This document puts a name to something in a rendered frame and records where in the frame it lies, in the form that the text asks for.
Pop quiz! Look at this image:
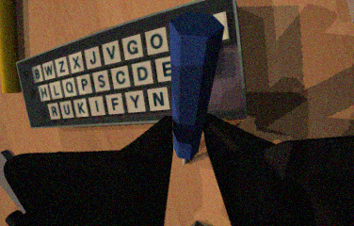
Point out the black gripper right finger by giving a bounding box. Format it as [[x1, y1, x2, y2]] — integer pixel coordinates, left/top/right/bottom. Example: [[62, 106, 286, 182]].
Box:
[[203, 114, 354, 226]]

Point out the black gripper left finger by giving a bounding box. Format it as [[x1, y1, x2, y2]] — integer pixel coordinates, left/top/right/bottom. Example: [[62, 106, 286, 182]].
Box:
[[3, 116, 173, 226]]

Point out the yellow cylinder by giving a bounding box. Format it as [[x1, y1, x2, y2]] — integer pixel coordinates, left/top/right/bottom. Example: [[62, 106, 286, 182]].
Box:
[[0, 0, 21, 93]]

